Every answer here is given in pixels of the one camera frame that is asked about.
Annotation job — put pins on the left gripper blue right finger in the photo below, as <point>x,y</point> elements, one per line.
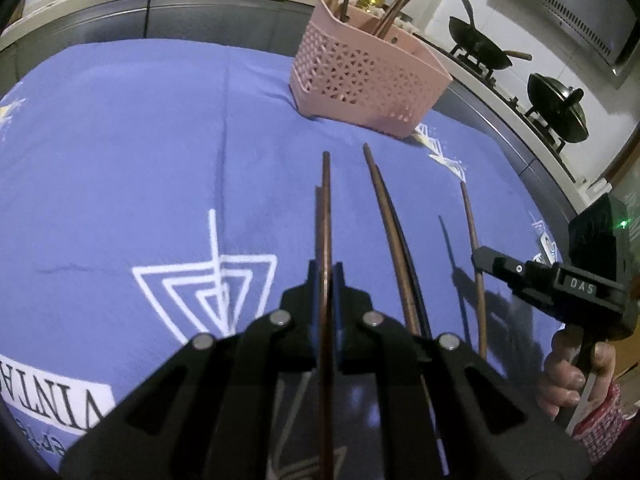
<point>355,339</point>

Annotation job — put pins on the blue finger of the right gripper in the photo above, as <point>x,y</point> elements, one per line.
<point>527,280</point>

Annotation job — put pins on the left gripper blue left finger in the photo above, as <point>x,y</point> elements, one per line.
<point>297,341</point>

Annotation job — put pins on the reddish brown wooden chopstick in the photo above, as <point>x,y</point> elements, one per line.
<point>326,345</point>

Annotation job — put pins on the black wooden chopstick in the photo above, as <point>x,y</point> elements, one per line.
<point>414,281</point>

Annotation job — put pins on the dark brown wooden chopstick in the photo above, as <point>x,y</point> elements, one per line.
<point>393,240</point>

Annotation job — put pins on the light brown wooden chopstick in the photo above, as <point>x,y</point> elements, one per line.
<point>390,15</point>

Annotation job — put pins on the person's right hand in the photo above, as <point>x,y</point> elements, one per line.
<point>560,381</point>

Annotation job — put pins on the white square smart device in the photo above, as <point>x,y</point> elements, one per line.
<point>548,251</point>

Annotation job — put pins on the black gas stove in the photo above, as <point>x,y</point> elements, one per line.
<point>471,100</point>

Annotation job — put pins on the black lidded wok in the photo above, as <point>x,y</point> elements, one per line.
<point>558,106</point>

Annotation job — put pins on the blue printed tablecloth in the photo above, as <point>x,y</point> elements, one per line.
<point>152,190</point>

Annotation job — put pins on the pink perforated utensil basket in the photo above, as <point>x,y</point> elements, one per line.
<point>341,71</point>

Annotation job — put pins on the black wok with handle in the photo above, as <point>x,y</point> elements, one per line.
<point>472,41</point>

